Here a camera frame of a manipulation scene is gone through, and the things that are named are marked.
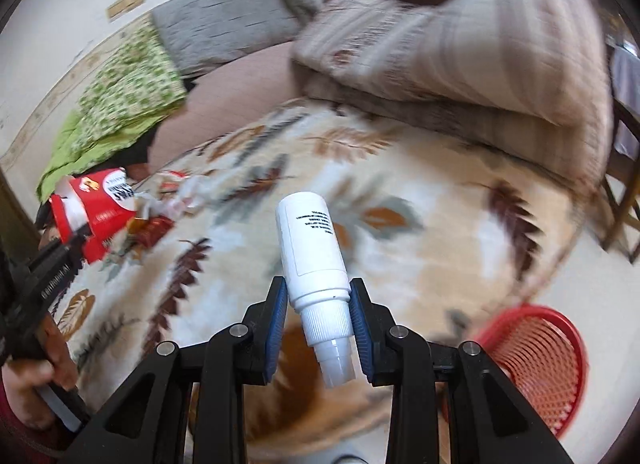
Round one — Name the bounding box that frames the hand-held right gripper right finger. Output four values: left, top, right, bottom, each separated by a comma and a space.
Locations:
348, 278, 576, 464

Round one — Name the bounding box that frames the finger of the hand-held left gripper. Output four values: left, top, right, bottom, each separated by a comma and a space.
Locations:
47, 222, 93, 259

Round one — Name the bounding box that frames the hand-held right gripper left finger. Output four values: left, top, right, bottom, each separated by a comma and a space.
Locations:
65, 275, 290, 464

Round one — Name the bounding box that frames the red snack bag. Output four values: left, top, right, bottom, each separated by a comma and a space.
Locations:
49, 168, 138, 265

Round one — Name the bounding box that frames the white plastic bottle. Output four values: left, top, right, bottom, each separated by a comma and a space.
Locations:
275, 192, 359, 388

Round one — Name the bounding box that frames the red mesh basket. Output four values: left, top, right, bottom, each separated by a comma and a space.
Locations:
440, 305, 587, 440

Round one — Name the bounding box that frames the person's left forearm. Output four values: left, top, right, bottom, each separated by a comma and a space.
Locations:
0, 384, 71, 464

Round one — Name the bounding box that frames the person's left hand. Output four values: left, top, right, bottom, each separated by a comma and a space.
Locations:
0, 313, 80, 427

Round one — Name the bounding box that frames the dark red foil wrapper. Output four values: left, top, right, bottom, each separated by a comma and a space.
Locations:
125, 216, 174, 250

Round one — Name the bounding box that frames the black cloth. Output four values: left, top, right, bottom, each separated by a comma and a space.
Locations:
114, 128, 162, 181

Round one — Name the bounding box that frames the white crumpled wrapper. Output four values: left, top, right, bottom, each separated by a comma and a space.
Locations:
136, 174, 217, 217

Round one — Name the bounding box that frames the leaf printed blanket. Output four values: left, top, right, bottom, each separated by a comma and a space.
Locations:
47, 96, 608, 464

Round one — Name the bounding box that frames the green patterned blanket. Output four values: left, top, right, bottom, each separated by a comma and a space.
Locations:
36, 24, 187, 201

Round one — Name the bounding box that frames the pink bed sheet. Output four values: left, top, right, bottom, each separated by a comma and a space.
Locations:
149, 39, 312, 171

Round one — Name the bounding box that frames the grey pillow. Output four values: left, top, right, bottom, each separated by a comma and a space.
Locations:
151, 0, 327, 78

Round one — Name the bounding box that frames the striped beige quilt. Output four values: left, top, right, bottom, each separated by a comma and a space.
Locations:
290, 0, 614, 195

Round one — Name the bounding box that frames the wooden chair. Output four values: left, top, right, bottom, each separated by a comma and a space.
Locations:
599, 9, 640, 265

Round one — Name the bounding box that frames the brown door frame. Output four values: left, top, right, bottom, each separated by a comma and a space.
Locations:
0, 164, 48, 255

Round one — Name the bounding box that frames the small wall plate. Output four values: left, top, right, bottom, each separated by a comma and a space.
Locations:
106, 0, 146, 21

